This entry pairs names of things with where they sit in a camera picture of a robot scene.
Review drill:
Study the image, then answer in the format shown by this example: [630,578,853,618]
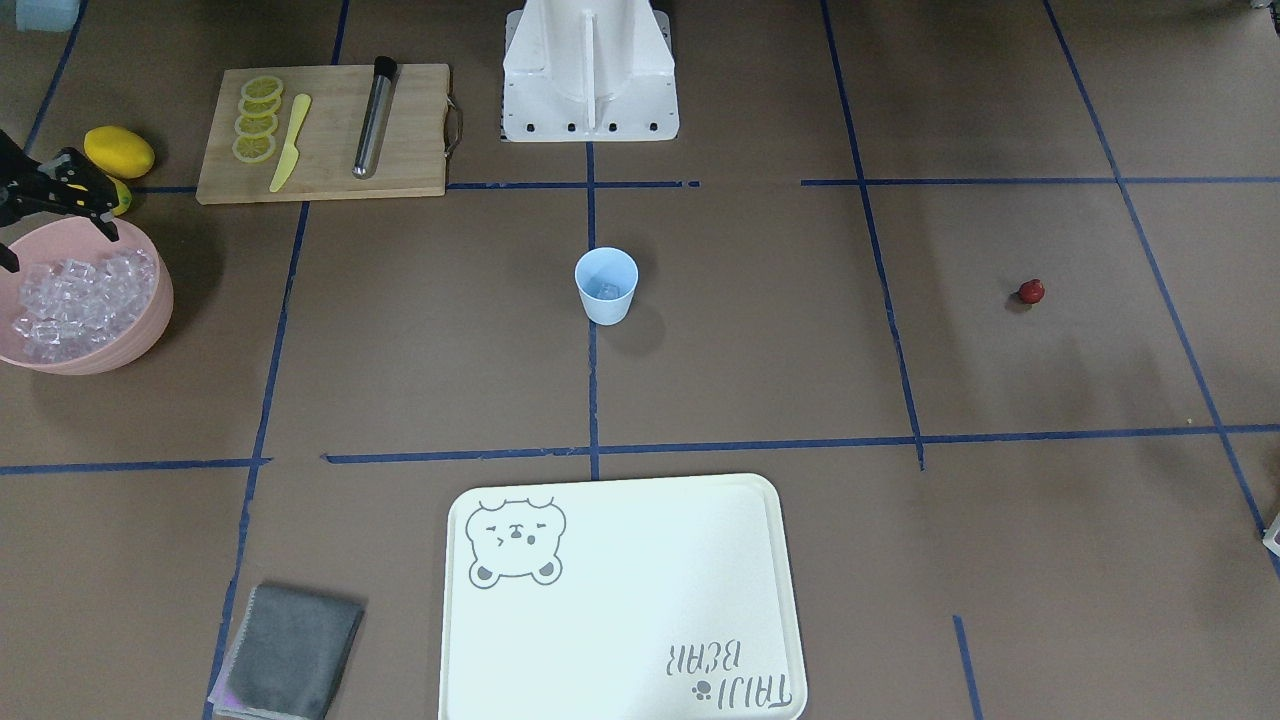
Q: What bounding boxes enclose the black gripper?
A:
[0,129,119,273]

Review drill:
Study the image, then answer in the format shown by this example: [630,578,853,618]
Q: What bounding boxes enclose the clear ice cubes pile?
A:
[10,249,159,364]

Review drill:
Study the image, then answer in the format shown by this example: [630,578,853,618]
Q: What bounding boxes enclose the light blue plastic cup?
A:
[573,247,639,325]

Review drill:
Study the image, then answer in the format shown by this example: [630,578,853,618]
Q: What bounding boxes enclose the ice cubes in cup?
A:
[588,282,626,302]

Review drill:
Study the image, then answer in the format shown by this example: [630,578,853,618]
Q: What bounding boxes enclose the pink bowl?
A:
[1,217,173,375]

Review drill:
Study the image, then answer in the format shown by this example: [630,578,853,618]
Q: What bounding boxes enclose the whole yellow lemon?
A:
[83,126,156,181]
[108,176,133,217]

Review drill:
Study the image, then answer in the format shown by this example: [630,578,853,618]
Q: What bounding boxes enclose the lemon slice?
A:
[230,135,276,164]
[239,76,285,102]
[234,113,279,138]
[238,95,282,119]

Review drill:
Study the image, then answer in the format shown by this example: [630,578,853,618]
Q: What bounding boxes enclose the yellow plastic knife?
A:
[268,94,312,193]

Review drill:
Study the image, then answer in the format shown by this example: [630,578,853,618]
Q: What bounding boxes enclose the steel muddler black tip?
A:
[351,55,399,181]

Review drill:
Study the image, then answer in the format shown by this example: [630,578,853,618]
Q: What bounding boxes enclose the bamboo cutting board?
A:
[196,64,451,205]

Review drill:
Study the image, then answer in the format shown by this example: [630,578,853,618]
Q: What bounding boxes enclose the grey folded cloth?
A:
[207,583,365,719]

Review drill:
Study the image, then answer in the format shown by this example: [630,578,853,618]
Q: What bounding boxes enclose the cream bear serving tray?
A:
[438,473,809,719]

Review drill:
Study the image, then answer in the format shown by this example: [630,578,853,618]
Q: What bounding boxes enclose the red strawberry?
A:
[1018,278,1046,306]

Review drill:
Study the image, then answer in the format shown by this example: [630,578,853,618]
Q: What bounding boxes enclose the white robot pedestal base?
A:
[500,1,680,143]

